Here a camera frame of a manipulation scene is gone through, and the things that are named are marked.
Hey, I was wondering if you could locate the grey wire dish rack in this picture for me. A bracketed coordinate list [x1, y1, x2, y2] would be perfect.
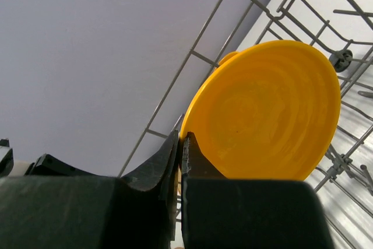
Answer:
[116, 0, 373, 249]

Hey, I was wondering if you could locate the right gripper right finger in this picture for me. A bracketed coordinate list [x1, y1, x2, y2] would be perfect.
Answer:
[181, 133, 334, 248]

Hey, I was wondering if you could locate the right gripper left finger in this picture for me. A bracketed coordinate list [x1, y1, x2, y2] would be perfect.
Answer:
[1, 131, 178, 248]

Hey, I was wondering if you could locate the large orange plastic bowl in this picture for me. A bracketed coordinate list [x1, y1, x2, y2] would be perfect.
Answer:
[180, 40, 341, 181]

